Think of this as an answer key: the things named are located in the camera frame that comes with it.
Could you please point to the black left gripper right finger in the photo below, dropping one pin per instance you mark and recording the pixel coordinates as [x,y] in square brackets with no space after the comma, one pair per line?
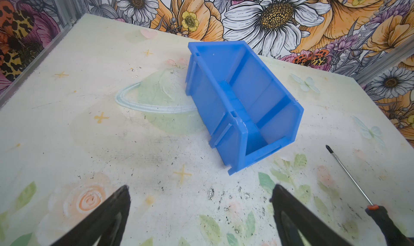
[296,224]

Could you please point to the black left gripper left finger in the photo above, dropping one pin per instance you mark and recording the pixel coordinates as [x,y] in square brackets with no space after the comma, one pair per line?
[105,226]

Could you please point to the black orange handled screwdriver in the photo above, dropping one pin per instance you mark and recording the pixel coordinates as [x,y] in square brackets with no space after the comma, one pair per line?
[393,236]

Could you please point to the blue plastic storage bin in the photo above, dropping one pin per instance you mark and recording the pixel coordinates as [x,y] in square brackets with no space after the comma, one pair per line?
[247,111]

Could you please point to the aluminium left table edge rail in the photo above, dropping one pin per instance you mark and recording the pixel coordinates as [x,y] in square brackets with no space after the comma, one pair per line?
[12,89]

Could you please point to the aluminium right rear corner post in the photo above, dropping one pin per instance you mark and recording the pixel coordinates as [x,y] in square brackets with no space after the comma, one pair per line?
[389,60]

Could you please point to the aluminium corner post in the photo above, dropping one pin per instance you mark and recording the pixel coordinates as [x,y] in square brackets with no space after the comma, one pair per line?
[389,60]
[69,11]

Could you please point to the aluminium left rear corner post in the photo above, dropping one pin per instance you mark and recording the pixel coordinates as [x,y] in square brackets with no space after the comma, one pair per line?
[69,11]

